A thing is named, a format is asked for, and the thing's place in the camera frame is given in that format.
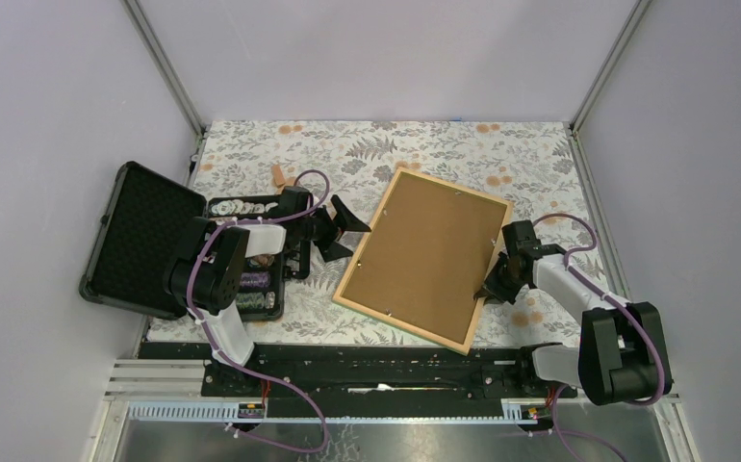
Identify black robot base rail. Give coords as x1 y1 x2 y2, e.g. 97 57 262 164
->
139 342 556 404

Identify tan wooden block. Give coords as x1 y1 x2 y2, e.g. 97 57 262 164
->
273 177 297 194
270 165 286 189

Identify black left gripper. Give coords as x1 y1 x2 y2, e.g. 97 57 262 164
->
296 194 370 261

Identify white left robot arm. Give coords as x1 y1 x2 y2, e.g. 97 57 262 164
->
164 186 371 396

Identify aluminium cable tray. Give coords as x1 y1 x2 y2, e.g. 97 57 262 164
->
102 359 681 424

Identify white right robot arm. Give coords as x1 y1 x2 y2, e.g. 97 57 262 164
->
475 220 673 405

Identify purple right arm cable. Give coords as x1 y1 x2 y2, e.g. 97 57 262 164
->
532 213 668 462

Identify brown cardboard backing board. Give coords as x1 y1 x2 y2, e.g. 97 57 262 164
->
341 171 509 347

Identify black poker chip case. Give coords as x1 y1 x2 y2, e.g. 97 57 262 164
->
79 162 286 321

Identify wooden picture frame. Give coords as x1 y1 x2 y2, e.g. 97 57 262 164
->
332 167 516 357

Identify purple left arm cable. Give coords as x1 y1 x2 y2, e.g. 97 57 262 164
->
183 169 332 455

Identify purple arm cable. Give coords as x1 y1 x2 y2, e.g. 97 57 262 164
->
183 169 332 455
532 213 668 462

